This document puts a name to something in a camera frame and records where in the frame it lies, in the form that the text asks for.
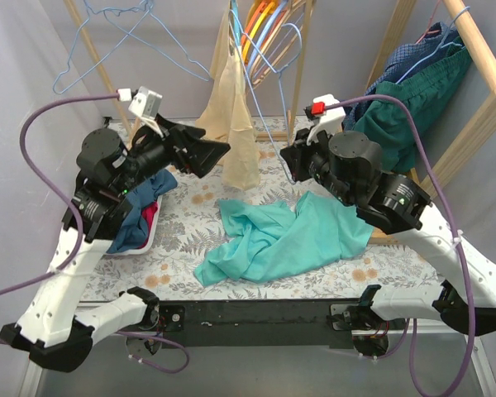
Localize beige garment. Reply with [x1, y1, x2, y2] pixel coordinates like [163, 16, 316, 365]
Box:
[195, 5, 260, 190]

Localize magenta t shirt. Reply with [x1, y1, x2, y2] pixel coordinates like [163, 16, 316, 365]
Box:
[141, 202, 158, 237]

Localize navy blue t shirt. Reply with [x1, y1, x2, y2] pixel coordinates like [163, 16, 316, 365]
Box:
[107, 169, 178, 255]

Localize teal green shirt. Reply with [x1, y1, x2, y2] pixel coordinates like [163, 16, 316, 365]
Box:
[194, 192, 373, 287]

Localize beige plastic hanger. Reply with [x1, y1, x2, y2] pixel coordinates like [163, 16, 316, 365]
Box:
[246, 1, 316, 88]

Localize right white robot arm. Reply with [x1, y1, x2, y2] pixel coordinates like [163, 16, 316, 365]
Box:
[280, 129, 496, 336]

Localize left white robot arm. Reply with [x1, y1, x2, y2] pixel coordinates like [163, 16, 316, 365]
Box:
[0, 116, 231, 373]

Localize dark green shorts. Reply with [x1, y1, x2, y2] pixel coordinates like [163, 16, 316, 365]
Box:
[344, 38, 472, 173]

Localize white plastic laundry basket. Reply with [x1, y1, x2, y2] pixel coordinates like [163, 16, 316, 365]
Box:
[107, 193, 160, 255]

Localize right wooden clothes rack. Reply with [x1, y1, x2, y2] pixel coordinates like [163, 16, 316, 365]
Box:
[349, 1, 496, 262]

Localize wooden clothes rack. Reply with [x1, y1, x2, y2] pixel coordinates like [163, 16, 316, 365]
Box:
[64, 1, 310, 141]
[349, 1, 496, 262]

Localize orange plastic hangers bunch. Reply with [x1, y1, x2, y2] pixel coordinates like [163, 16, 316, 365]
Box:
[237, 0, 305, 88]

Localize floral table cloth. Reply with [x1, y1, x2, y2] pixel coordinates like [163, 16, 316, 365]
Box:
[82, 142, 439, 302]

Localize blue checkered shorts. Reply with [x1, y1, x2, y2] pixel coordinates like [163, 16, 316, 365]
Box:
[342, 21, 464, 121]

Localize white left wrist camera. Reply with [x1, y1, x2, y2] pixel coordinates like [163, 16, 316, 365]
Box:
[116, 86, 164, 136]

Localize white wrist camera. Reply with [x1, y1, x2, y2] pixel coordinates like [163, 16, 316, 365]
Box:
[116, 86, 164, 136]
[306, 93, 346, 146]

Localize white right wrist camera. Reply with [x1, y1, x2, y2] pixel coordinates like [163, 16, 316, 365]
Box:
[306, 93, 346, 146]

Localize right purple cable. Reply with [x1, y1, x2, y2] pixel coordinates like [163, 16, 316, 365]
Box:
[326, 93, 479, 397]

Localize purple cable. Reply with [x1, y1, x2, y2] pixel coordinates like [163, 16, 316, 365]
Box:
[326, 93, 479, 397]
[0, 93, 123, 347]

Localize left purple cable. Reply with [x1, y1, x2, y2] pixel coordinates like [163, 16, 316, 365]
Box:
[0, 93, 123, 347]

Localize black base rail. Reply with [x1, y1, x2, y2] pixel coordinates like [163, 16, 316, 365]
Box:
[123, 297, 410, 352]

